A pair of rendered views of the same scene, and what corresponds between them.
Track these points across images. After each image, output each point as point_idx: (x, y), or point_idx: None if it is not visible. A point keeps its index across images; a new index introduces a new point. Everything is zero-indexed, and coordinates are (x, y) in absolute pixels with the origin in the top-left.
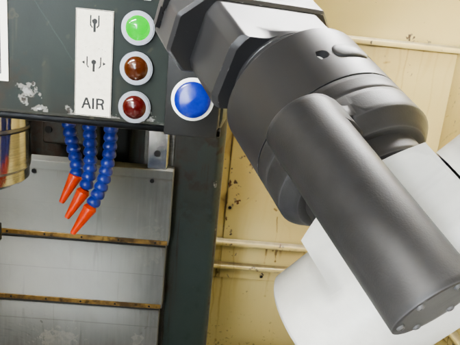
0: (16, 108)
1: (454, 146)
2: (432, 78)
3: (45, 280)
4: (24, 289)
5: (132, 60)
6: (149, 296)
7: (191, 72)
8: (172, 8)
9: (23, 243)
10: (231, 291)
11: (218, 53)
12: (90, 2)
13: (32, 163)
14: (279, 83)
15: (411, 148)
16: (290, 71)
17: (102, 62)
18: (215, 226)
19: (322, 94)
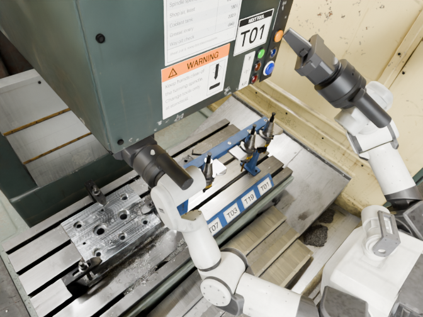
0: (223, 97)
1: (377, 89)
2: None
3: (67, 134)
4: (56, 144)
5: (258, 65)
6: None
7: (270, 60)
8: (313, 66)
9: (47, 123)
10: None
11: (323, 75)
12: (249, 51)
13: (36, 78)
14: (346, 84)
15: (372, 93)
16: (348, 80)
17: (248, 69)
18: None
19: (364, 90)
